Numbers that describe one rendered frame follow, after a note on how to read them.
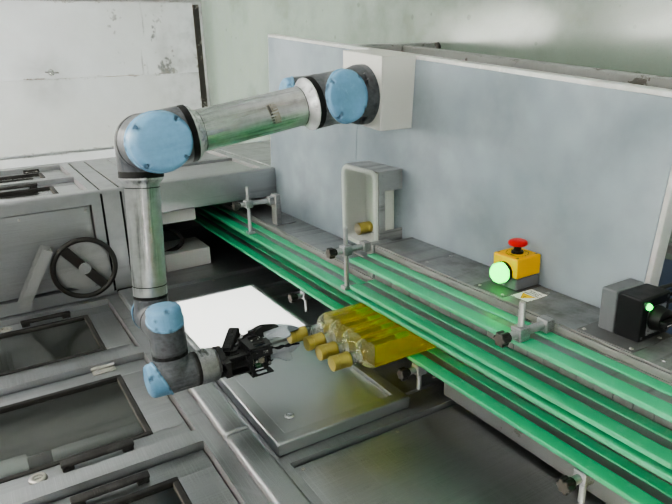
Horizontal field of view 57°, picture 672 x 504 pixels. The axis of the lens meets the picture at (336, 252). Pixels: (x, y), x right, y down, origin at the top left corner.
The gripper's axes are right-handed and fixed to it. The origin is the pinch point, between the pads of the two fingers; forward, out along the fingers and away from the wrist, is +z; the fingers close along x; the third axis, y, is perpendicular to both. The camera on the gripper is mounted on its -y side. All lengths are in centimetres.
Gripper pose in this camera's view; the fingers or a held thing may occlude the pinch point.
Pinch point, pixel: (292, 336)
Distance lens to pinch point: 150.0
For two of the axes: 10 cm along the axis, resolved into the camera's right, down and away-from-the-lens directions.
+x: -0.4, -9.5, -3.1
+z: 8.5, -1.9, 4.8
